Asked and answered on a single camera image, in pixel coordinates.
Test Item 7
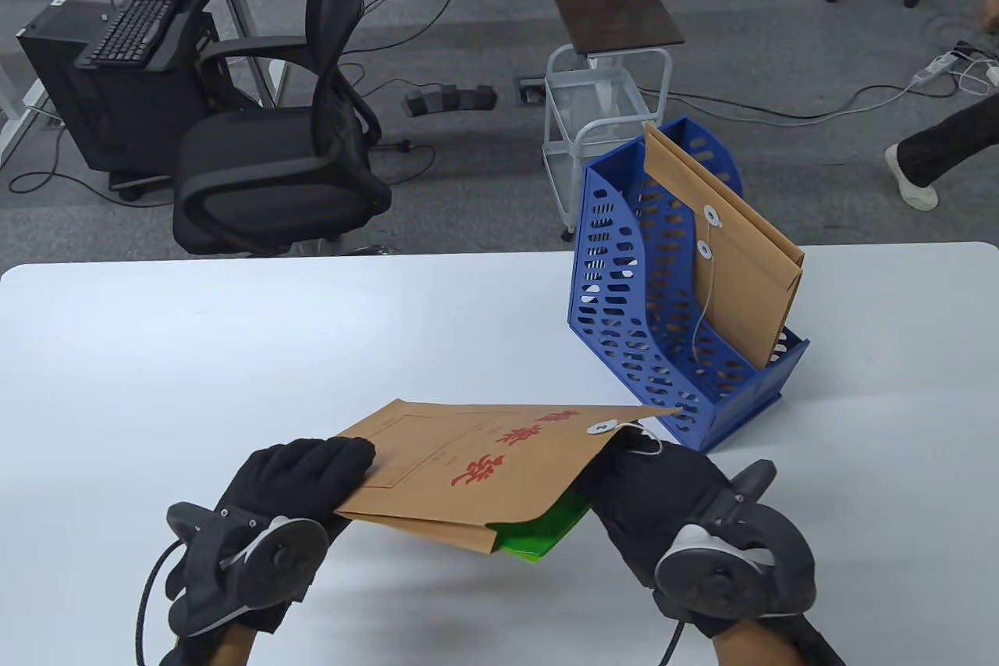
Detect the person's left forearm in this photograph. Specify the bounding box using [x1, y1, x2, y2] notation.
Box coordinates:
[160, 619, 260, 666]

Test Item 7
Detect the person's right forearm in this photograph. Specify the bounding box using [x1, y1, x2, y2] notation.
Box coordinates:
[710, 611, 848, 666]

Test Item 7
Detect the person's left hand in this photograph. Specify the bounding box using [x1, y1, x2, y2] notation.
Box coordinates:
[212, 437, 378, 543]

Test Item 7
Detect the black mesh office chair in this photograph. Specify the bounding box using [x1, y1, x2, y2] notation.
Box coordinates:
[172, 0, 393, 258]

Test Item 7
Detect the white rolling cart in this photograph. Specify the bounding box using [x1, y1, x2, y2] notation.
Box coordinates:
[542, 45, 674, 242]

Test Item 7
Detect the grey metal desk leg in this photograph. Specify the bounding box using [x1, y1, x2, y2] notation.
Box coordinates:
[201, 0, 290, 109]

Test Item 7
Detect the grey handheld controller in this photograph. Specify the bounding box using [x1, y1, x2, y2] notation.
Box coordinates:
[654, 461, 816, 624]
[165, 502, 330, 639]

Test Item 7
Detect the brown document pouch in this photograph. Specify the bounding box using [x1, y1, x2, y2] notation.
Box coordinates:
[334, 398, 682, 556]
[650, 123, 806, 267]
[643, 131, 803, 370]

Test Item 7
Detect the blue perforated file holder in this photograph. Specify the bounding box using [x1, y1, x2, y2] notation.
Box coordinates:
[567, 117, 810, 454]

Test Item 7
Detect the grey floor cable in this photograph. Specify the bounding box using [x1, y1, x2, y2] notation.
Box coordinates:
[812, 69, 962, 122]

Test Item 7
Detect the black keyboard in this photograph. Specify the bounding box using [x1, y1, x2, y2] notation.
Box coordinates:
[74, 0, 182, 67]

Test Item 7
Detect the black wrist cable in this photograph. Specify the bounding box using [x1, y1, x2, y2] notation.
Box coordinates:
[134, 541, 188, 666]
[659, 619, 688, 666]

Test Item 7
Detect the black computer tower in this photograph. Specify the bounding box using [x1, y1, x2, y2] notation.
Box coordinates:
[16, 0, 227, 175]

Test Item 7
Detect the dark brown wooden board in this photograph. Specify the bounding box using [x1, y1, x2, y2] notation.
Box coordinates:
[544, 0, 686, 59]

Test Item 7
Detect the green cardstock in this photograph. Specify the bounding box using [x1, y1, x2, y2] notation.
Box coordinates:
[496, 490, 594, 564]

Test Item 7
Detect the person's right hand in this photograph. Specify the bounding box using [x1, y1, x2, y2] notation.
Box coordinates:
[578, 428, 752, 639]

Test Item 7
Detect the white power strip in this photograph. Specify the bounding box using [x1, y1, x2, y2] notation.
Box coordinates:
[911, 51, 958, 86]

